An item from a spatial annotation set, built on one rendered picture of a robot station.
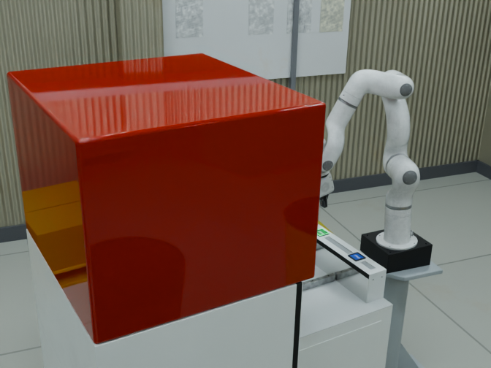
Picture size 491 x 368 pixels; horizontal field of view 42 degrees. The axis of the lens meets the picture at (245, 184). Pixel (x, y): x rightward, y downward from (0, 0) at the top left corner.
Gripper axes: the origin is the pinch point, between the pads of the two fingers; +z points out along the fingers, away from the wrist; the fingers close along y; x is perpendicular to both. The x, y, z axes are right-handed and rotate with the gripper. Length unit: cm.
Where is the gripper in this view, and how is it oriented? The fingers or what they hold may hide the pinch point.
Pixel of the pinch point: (323, 202)
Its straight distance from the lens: 296.1
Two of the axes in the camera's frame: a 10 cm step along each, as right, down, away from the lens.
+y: 8.5, -3.7, 3.8
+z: 1.6, 8.6, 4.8
